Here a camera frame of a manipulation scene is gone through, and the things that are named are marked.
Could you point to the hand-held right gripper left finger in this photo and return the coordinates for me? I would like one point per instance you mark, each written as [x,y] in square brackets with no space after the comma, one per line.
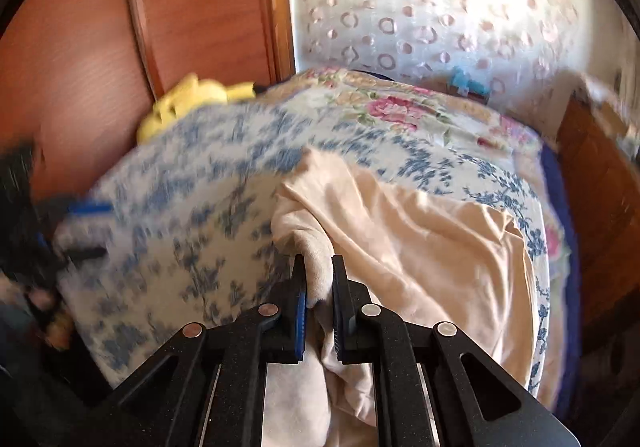
[299,322]

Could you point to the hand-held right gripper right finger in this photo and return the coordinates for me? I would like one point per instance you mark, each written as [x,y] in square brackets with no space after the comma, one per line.
[341,322]

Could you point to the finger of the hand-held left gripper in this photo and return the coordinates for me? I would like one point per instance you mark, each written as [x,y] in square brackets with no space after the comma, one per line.
[90,208]
[87,253]

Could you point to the beige printed t-shirt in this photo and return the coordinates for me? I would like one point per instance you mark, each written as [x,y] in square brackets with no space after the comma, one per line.
[410,247]

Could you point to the blue floral white towel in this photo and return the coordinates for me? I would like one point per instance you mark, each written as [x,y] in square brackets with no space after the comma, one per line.
[200,207]

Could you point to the yellow cloth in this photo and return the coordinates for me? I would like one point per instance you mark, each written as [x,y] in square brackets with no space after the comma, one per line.
[190,97]

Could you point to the wooden wardrobe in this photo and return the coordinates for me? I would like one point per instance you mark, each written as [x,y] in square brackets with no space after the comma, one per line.
[150,17]

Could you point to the floral blanket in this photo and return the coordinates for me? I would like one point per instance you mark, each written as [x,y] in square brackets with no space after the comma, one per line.
[400,107]

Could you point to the navy blue bedsheet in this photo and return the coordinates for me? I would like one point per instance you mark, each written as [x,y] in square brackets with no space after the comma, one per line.
[562,237]

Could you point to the blue plastic toy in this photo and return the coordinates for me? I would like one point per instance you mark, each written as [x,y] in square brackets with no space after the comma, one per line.
[467,83]

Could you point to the wooden cabinet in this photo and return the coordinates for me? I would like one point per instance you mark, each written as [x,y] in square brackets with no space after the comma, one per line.
[600,197]

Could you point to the white curtain with circles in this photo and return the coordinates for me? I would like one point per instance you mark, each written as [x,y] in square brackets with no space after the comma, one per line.
[450,2]

